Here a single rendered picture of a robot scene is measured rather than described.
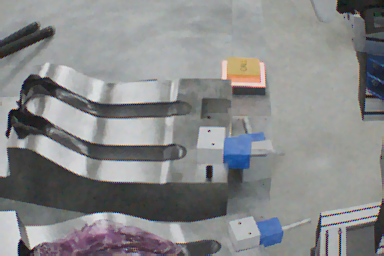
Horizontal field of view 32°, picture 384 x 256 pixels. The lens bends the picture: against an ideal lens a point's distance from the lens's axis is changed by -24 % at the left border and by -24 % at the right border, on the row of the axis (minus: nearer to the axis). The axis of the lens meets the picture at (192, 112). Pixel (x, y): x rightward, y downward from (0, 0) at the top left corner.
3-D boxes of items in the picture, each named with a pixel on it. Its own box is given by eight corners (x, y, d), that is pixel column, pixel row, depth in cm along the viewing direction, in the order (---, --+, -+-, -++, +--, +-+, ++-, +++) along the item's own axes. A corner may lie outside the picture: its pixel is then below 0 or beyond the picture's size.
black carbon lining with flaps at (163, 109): (192, 110, 136) (190, 59, 130) (186, 175, 123) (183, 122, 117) (16, 109, 138) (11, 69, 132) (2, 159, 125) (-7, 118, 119)
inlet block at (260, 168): (259, 104, 139) (259, 131, 142) (230, 107, 139) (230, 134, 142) (273, 152, 129) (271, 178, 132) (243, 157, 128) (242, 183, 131)
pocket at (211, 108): (231, 118, 137) (231, 98, 134) (230, 138, 132) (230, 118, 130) (202, 117, 137) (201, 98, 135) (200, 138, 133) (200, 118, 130)
